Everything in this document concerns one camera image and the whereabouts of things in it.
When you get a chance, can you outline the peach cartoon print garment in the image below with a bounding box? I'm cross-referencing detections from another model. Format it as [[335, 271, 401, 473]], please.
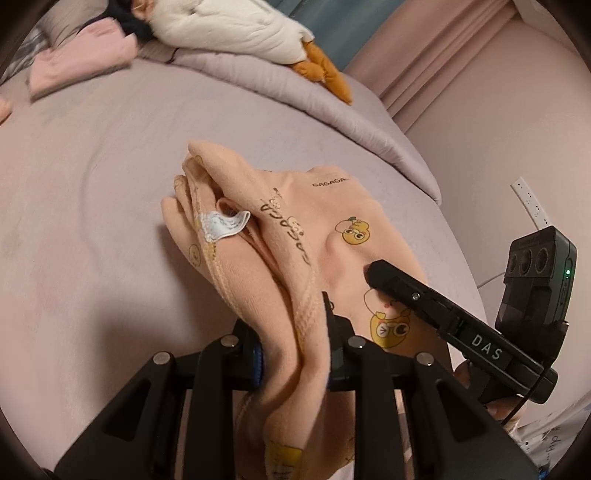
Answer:
[[161, 141, 450, 479]]

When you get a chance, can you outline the person right hand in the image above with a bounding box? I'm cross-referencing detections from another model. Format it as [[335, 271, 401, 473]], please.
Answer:
[[454, 361, 525, 433]]

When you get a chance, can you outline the lilac bed sheet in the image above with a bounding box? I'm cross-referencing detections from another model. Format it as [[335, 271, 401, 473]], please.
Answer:
[[1, 60, 484, 468]]

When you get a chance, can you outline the pink beige curtain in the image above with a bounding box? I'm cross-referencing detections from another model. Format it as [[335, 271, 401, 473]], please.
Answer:
[[346, 0, 517, 132]]

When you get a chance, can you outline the peach pink folded garment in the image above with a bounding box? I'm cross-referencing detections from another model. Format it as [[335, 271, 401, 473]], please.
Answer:
[[0, 98, 12, 124]]

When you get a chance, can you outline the teal curtain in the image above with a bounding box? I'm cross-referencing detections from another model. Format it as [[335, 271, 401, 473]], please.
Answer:
[[269, 0, 404, 70]]

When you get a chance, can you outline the white goose plush toy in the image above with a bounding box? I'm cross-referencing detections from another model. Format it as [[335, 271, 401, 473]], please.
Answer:
[[145, 1, 353, 104]]

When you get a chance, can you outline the dark navy garment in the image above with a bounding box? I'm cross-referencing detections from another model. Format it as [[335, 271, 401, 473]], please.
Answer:
[[80, 0, 154, 42]]

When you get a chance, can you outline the grey lilac pillow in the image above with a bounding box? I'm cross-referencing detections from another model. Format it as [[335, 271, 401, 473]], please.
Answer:
[[38, 0, 108, 49]]

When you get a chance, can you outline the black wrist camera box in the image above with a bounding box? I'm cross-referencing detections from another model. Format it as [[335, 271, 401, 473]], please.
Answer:
[[495, 226, 577, 365]]

